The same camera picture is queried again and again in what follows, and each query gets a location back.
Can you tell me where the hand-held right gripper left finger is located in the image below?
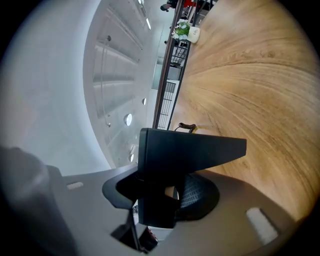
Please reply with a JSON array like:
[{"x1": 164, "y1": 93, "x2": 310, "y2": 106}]
[{"x1": 46, "y1": 164, "x2": 141, "y2": 256}]

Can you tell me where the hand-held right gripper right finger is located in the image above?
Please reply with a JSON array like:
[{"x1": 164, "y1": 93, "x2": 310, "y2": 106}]
[{"x1": 159, "y1": 170, "x2": 305, "y2": 256}]

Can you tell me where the black railing with wooden handrail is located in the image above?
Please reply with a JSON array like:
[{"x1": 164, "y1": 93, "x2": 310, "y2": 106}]
[{"x1": 151, "y1": 0, "x2": 216, "y2": 131}]

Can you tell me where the white pot with flowers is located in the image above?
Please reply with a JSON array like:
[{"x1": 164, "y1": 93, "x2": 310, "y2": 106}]
[{"x1": 171, "y1": 18, "x2": 202, "y2": 45}]

